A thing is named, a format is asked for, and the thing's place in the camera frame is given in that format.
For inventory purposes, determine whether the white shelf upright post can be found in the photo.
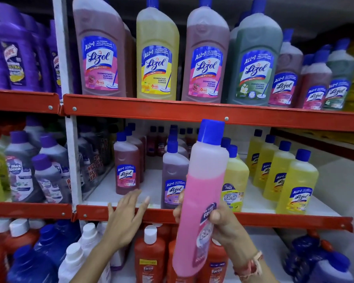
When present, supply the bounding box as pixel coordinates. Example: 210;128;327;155
52;0;83;210

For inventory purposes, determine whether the person's right forearm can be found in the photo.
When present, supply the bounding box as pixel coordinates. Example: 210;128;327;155
228;245;279;283

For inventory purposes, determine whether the blue liquid bottle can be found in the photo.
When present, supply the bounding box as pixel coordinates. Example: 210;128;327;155
6;244;59;283
33;223;78;267

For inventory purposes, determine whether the cluster of purple blue bottles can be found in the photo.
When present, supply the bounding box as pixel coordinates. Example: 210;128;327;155
283;229;354;283

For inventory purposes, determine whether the pale yellow floor cleaner bottle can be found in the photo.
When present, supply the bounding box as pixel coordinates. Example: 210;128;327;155
221;144;250;212

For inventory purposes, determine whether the medium rose cleaner bottle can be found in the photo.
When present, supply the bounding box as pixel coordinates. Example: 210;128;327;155
268;29;304;108
295;50;333;110

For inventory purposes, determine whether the row of purple cleaner bottles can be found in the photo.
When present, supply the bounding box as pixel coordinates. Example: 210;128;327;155
0;0;63;96

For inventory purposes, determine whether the person's right hand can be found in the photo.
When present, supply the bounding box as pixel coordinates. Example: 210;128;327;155
173;190;251;257

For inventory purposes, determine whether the small yellow cleaner bottle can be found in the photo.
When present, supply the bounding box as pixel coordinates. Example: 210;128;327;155
276;149;319;215
263;140;296;202
246;129;265;178
253;134;277;189

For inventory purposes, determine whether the small lavender cleaner bottle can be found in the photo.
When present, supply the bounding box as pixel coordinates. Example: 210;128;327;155
161;140;190;209

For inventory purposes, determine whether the white shelf board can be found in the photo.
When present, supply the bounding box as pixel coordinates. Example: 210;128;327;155
82;156;342;217

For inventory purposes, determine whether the medium green cleaner bottle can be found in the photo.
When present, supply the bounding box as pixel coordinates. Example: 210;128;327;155
322;38;354;112

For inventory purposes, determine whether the large green cleaner bottle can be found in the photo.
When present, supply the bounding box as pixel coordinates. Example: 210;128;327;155
228;0;283;107
222;10;252;104

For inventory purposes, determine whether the large yellow cleaner bottle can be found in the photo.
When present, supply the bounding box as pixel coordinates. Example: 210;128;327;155
136;0;180;101

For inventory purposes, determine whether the large rose cleaner bottle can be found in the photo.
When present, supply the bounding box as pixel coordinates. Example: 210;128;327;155
73;0;127;98
181;0;230;103

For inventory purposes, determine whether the row of tiny cleaner bottles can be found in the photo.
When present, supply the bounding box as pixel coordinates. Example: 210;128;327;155
146;124;199;159

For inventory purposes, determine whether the red metal shelf beam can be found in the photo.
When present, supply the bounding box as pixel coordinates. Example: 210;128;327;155
270;128;354;165
0;89;61;115
63;94;354;133
76;204;354;233
0;201;73;220

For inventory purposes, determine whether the pink liquid cleaner bottle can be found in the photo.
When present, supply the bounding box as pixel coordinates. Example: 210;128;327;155
172;119;229;277

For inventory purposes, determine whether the group of dark cleaner bottles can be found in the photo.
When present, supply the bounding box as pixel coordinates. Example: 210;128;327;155
77;117;119;193

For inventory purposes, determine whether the small rose cleaner bottle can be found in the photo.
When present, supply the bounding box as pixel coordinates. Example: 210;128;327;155
113;131;141;196
124;127;146;184

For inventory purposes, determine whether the person's left hand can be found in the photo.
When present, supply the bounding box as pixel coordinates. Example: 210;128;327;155
107;189;150;250

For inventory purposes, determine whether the grey bottle with lavender cap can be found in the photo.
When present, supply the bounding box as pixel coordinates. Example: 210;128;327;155
4;131;45;203
24;116;45;148
32;154;72;204
39;134;70;174

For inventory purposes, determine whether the pink wrist bracelet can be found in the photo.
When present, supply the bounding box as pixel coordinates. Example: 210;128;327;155
233;251;265;278

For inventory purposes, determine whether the person's left forearm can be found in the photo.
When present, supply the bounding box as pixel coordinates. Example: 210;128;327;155
71;241;123;283

